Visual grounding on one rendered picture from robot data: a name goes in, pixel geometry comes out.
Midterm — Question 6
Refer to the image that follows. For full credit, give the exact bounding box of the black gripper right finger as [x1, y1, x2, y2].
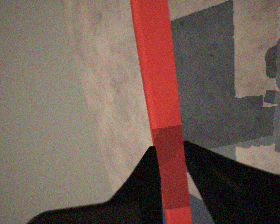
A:
[183, 141, 280, 224]

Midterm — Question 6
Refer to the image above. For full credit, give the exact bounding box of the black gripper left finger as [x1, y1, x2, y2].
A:
[27, 146, 163, 224]

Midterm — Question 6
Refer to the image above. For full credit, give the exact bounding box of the red panel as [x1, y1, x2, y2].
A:
[130, 0, 192, 224]

